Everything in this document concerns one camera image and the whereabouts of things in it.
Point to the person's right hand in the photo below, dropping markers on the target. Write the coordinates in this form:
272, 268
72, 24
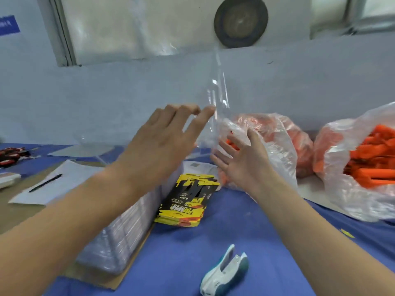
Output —
250, 169

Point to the person's left hand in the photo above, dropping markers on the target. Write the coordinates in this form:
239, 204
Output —
163, 148

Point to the clear blister pack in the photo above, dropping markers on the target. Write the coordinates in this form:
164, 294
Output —
217, 95

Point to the stack of clear blister shells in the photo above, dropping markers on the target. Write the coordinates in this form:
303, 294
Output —
123, 240

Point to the teal hand stapler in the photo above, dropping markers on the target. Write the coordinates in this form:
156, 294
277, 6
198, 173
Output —
225, 274

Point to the person's right forearm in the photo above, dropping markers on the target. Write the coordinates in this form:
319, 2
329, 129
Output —
321, 243

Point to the white printed paper sheet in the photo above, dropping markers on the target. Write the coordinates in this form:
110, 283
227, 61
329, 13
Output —
200, 167

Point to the stack of yellow black cards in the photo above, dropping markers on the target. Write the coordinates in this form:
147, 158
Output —
185, 203

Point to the grey flat sheet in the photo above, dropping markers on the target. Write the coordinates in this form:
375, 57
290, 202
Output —
80, 150

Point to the large clear plastic bag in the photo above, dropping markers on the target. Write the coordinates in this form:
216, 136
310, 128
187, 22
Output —
345, 194

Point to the small yellow scrap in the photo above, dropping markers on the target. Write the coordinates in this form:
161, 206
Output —
347, 233

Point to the black pen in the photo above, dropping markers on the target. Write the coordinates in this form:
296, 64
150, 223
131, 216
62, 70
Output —
46, 183

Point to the grey framed window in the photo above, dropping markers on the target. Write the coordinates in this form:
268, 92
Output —
154, 21

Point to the round black disc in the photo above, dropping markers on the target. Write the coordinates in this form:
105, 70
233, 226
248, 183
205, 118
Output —
240, 21

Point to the pile of dark red parts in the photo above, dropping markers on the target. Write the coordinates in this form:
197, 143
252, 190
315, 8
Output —
12, 156

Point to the small white packet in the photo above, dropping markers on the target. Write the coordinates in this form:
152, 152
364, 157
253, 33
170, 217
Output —
9, 180

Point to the blue wall sign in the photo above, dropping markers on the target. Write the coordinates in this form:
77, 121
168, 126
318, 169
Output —
7, 26

